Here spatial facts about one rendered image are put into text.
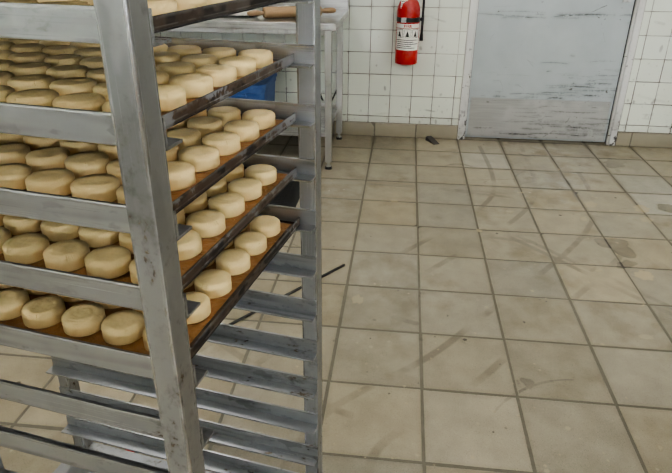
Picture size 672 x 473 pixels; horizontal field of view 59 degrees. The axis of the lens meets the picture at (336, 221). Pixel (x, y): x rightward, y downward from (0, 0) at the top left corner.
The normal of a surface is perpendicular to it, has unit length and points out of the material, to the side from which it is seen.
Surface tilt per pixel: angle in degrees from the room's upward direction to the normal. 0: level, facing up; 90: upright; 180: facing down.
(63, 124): 90
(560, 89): 90
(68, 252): 0
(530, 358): 0
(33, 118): 90
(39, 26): 90
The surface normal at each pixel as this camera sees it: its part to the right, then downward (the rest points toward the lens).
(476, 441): 0.00, -0.90
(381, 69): -0.11, 0.43
